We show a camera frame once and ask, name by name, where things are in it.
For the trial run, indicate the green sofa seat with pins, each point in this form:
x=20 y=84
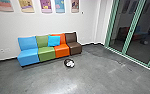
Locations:
x=46 y=53

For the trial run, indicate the green framed glass partition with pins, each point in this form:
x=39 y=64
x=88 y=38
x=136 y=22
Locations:
x=111 y=23

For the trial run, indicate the white wall socket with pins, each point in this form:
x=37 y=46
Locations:
x=7 y=49
x=2 y=50

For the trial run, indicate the yellow wall poster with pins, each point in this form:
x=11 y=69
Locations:
x=26 y=5

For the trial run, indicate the brown sofa seat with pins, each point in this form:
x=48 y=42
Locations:
x=73 y=48

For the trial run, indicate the blue sofa seat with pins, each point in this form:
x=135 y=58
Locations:
x=28 y=56

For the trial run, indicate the red sofa behind glass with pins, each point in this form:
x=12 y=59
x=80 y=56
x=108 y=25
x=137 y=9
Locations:
x=122 y=33

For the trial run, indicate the orange sofa seat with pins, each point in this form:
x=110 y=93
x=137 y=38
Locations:
x=61 y=50

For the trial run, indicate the orange wall poster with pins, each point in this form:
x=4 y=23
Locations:
x=3 y=5

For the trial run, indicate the blue square cushion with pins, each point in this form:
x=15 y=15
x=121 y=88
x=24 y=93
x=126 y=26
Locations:
x=53 y=41

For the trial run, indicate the clear plastic item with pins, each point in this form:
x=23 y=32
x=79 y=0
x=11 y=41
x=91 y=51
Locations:
x=69 y=63

